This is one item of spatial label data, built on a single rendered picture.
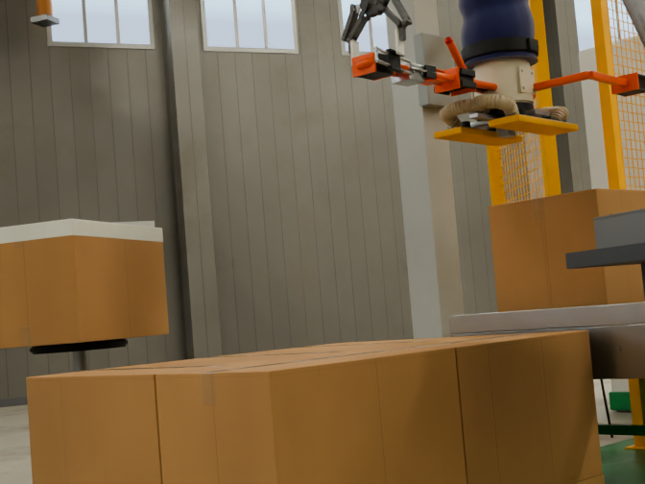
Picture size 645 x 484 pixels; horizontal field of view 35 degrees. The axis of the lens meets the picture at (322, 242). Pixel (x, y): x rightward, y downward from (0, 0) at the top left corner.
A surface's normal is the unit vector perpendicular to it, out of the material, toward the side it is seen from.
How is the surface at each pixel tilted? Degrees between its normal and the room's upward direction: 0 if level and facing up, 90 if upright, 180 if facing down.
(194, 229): 90
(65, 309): 90
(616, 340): 90
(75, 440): 90
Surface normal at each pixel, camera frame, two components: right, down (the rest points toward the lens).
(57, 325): -0.34, -0.04
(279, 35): 0.40, -0.10
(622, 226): -0.91, 0.04
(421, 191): -0.71, 0.01
